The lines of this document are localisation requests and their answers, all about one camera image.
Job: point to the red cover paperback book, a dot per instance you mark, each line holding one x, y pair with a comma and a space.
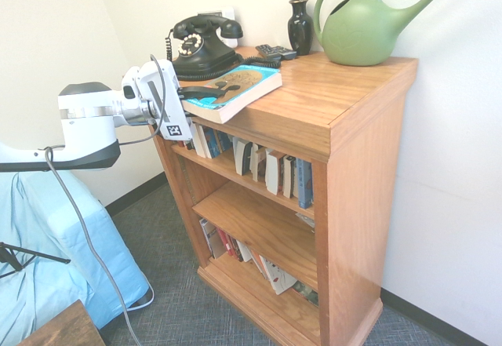
273, 171

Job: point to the teal and red paperback book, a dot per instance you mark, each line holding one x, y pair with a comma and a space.
251, 87

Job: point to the black tripod stand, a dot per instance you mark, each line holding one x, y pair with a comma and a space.
23, 253

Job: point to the white red paperback book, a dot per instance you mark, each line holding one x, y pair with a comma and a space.
278, 277

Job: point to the red spine leaning book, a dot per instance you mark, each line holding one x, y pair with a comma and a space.
229, 244

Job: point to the black cover paperback book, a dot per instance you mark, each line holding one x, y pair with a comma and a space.
289, 177

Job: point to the small black vase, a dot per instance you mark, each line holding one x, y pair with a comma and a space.
300, 28

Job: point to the black rotary telephone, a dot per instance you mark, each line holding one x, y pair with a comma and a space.
204, 57

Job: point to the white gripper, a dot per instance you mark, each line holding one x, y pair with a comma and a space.
168, 103

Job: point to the wooden bookshelf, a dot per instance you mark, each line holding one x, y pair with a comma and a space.
353, 134

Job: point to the black remote control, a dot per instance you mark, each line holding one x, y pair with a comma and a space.
276, 51

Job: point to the blue spine book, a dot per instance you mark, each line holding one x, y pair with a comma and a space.
305, 185

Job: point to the green plastic watering can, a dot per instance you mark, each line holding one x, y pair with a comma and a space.
357, 36

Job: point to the dark green picture magazine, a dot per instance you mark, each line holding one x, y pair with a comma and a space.
308, 293

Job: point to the large black book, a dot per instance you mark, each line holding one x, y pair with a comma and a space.
242, 155

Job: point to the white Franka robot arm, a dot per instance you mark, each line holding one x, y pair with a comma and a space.
86, 130

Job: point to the light blue covered sofa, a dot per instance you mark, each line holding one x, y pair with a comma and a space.
51, 244

